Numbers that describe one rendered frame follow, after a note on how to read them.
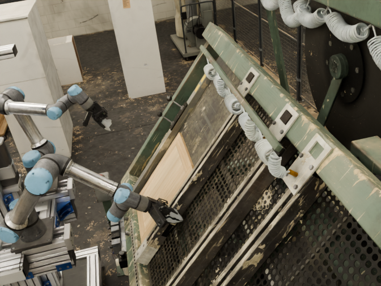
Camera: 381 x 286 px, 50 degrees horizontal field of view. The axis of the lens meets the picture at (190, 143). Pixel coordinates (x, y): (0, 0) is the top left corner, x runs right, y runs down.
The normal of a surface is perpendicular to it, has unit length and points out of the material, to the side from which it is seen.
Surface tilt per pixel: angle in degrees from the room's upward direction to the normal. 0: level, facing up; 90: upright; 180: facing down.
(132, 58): 90
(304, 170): 51
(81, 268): 0
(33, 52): 90
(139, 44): 90
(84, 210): 0
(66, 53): 90
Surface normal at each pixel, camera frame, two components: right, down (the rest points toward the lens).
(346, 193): -0.83, -0.38
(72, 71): 0.22, 0.48
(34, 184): -0.04, 0.43
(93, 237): -0.12, -0.85
